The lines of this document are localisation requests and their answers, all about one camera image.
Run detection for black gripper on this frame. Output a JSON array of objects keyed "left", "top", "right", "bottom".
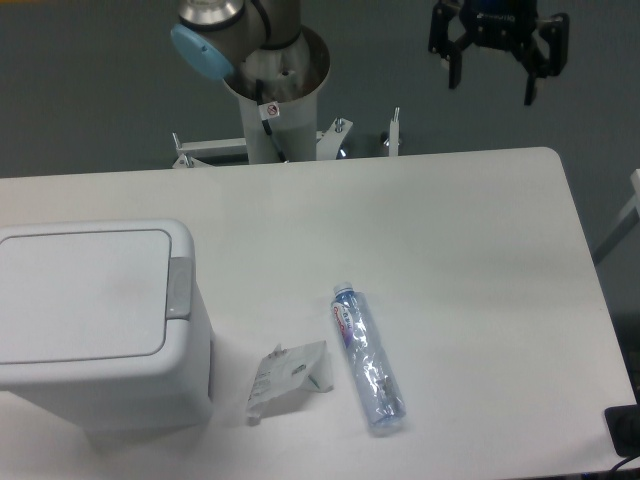
[{"left": 428, "top": 0, "right": 570, "bottom": 106}]

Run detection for white frame at right edge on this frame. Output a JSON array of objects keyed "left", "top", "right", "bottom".
[{"left": 591, "top": 169, "right": 639, "bottom": 266}]

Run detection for clear plastic water bottle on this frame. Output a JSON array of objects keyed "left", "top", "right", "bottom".
[{"left": 331, "top": 282, "right": 406, "bottom": 435}]

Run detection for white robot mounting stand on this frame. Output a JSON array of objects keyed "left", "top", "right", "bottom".
[{"left": 171, "top": 89, "right": 404, "bottom": 169}]

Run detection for clear plastic wrapper bag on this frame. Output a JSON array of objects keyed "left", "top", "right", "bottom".
[{"left": 245, "top": 340, "right": 334, "bottom": 425}]

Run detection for white push-lid trash can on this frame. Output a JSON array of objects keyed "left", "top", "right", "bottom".
[{"left": 1, "top": 219, "right": 214, "bottom": 431}]

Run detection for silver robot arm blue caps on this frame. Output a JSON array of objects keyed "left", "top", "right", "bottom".
[{"left": 171, "top": 1, "right": 570, "bottom": 105}]

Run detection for black device at table corner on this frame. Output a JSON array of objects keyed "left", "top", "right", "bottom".
[{"left": 604, "top": 404, "right": 639, "bottom": 457}]

